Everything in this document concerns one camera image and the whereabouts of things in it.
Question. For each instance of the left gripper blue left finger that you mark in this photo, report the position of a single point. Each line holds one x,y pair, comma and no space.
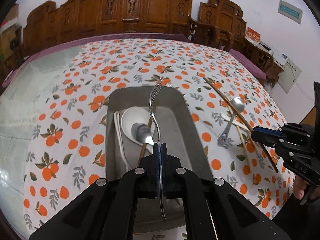
156,161

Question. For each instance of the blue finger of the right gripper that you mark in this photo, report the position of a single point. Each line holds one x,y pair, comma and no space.
267,136

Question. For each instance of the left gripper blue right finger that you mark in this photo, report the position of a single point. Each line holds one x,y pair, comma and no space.
163,163

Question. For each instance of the stainless steel spoon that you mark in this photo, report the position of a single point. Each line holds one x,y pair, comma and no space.
222,140

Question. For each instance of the person's right hand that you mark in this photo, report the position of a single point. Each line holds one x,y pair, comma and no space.
299,185

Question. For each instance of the light bamboo chopstick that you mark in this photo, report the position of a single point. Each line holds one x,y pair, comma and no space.
243,137
251,146

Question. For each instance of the white ceramic soup spoon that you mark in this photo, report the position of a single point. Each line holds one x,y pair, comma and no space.
123,121

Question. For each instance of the purple table cover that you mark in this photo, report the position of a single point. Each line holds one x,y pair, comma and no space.
8,78

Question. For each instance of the orange-print white tablecloth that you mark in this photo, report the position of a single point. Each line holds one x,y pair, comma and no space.
74,143

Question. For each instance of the carved wooden armchair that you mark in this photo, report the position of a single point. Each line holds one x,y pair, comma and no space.
220,25

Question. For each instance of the carved wooden bench back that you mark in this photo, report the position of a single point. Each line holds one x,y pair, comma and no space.
49,25

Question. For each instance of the white wall electrical box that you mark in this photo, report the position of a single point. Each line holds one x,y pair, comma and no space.
289,76

